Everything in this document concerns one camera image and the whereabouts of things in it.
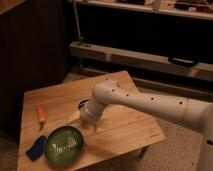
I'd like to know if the black white striped cup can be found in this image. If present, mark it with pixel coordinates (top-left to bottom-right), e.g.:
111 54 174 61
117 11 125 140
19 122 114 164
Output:
78 99 89 111

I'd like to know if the blue sponge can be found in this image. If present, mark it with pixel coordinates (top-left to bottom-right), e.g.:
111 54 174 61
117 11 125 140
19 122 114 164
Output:
26 135 46 161

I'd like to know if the dark cabinet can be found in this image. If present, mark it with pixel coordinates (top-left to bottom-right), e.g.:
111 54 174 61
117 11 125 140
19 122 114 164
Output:
0 0 67 134

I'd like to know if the wooden folding table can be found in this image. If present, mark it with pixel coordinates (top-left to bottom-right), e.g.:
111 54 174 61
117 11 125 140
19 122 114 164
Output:
17 71 165 171

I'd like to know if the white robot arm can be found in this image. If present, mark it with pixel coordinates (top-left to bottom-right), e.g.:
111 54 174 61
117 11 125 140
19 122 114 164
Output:
79 79 213 171

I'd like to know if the orange toy carrot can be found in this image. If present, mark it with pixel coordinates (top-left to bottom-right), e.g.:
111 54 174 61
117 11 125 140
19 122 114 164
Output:
37 106 46 130

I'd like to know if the green ceramic bowl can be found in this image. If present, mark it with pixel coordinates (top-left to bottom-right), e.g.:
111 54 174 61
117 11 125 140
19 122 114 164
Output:
44 126 84 167

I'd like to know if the black handle on shelf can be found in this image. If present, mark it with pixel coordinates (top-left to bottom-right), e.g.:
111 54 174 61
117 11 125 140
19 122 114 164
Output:
168 57 199 67

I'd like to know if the metal shelf rail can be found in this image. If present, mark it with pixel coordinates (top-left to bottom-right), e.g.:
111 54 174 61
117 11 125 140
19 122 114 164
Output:
69 42 213 82

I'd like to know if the vertical metal pole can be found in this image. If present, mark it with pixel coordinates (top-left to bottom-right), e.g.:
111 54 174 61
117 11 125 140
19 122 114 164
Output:
73 0 84 45

